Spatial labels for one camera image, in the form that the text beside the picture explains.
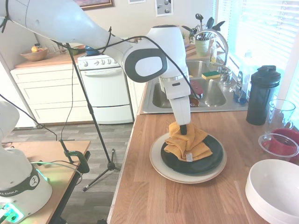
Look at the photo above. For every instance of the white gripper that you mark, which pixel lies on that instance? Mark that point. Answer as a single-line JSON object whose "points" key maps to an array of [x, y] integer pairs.
{"points": [[181, 112]]}

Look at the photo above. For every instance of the yellow terry towel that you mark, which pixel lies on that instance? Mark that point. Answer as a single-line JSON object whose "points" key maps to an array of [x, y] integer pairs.
{"points": [[191, 144]]}

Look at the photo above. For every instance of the large beige plate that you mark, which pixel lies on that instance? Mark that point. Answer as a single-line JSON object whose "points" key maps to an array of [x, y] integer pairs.
{"points": [[154, 158]]}

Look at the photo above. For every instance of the dark blue plate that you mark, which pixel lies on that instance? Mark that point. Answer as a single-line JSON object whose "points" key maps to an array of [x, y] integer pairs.
{"points": [[210, 163]]}

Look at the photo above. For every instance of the brown bowl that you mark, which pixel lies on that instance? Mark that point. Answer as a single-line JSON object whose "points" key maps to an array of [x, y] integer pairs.
{"points": [[194, 102]]}

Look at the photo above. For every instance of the stainless steel double sink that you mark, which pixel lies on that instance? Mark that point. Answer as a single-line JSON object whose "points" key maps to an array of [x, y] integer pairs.
{"points": [[210, 98]]}

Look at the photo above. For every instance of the narrow white cabinet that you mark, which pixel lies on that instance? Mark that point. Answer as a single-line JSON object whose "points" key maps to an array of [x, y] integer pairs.
{"points": [[137, 100]]}

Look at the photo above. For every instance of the yellow green sponge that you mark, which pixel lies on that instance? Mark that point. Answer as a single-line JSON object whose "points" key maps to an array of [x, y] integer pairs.
{"points": [[211, 75]]}

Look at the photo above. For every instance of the clear dish soap bottle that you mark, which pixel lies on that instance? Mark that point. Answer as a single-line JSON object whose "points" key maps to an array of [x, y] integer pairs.
{"points": [[240, 98]]}

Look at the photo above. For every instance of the wooden cutting board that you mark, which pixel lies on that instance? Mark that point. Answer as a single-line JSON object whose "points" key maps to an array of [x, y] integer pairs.
{"points": [[191, 52]]}

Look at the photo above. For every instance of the clear plastic bowl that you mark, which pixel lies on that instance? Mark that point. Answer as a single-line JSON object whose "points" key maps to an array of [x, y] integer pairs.
{"points": [[262, 142]]}

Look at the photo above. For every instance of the yellow hand soap bottle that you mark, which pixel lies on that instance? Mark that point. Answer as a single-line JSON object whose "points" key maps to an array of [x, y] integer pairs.
{"points": [[213, 54]]}

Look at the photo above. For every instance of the black shaker bottle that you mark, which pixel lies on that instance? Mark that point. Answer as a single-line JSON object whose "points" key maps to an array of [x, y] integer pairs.
{"points": [[261, 100]]}

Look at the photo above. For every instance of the pale green utensil crock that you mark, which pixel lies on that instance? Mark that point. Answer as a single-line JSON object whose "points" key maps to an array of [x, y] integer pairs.
{"points": [[202, 47]]}

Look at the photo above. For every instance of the white kitchen stove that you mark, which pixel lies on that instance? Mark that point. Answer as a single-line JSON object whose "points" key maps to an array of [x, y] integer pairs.
{"points": [[105, 93]]}

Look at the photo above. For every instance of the clear glass pitcher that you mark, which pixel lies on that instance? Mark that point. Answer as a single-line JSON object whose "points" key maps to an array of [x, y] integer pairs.
{"points": [[273, 116]]}

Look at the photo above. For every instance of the black tripod stand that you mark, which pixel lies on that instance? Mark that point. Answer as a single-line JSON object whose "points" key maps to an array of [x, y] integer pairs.
{"points": [[93, 112]]}

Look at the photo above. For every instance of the small potted plant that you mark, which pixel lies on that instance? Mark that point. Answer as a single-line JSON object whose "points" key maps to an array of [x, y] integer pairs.
{"points": [[184, 35]]}

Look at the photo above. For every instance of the chrome gooseneck faucet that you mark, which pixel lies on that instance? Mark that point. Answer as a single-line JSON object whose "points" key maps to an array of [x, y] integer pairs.
{"points": [[223, 40]]}

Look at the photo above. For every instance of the red mug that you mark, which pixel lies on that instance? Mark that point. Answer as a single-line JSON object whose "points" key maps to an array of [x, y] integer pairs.
{"points": [[280, 145]]}

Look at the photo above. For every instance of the dark green clamp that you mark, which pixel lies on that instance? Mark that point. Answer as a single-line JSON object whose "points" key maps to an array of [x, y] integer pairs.
{"points": [[83, 163]]}

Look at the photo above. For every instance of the large white bowl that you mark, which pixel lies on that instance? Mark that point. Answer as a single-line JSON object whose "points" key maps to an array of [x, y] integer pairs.
{"points": [[275, 186]]}

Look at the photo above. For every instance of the black turner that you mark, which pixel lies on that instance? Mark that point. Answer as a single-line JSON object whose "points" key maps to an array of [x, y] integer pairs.
{"points": [[220, 25]]}

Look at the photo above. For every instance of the black spatula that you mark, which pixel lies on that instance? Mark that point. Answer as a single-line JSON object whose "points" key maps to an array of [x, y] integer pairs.
{"points": [[209, 22]]}

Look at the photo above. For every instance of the black slotted spoon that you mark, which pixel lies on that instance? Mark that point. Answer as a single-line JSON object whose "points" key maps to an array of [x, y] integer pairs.
{"points": [[199, 18]]}

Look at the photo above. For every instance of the white window blind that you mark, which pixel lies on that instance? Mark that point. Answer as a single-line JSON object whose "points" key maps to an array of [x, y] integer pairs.
{"points": [[268, 28], [225, 23]]}

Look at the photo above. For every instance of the blue kettle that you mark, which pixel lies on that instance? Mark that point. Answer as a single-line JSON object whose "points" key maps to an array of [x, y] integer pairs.
{"points": [[91, 51]]}

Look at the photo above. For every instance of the large white poster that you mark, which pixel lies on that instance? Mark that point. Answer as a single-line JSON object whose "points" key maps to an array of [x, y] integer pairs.
{"points": [[164, 8]]}

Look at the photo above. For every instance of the green bowl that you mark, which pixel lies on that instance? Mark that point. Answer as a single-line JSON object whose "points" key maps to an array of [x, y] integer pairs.
{"points": [[77, 51]]}

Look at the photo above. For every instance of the small white poster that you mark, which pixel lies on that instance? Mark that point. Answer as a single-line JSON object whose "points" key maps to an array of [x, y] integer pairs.
{"points": [[136, 1]]}

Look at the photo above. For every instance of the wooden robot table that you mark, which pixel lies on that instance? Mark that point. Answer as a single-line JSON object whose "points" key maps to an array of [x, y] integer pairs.
{"points": [[46, 149]]}

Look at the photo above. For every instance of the white drawer cabinet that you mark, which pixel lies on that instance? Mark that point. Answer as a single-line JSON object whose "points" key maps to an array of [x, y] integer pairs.
{"points": [[35, 93]]}

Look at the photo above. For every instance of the wooden fruit bowl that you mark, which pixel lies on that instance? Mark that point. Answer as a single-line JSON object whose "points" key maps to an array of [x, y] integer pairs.
{"points": [[32, 56]]}

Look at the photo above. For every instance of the yellow red fruit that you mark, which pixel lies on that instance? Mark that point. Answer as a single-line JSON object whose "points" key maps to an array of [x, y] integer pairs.
{"points": [[35, 49]]}

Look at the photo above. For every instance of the maroon wrist camera mount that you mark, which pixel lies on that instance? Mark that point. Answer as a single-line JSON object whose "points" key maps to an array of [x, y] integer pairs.
{"points": [[197, 87]]}

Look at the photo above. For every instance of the wooden picture frame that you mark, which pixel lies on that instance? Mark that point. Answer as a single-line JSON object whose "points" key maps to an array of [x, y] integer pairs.
{"points": [[100, 3]]}

